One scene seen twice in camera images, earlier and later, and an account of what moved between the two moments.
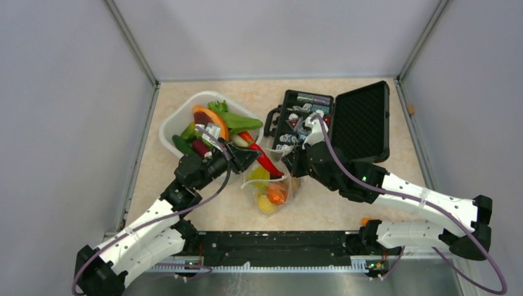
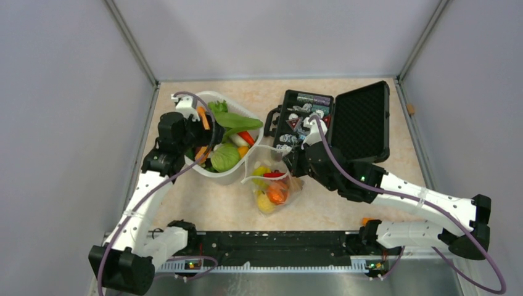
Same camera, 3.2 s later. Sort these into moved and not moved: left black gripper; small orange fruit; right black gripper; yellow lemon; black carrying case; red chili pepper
Moved: red chili pepper; left black gripper
Not moved: yellow lemon; black carrying case; small orange fruit; right black gripper
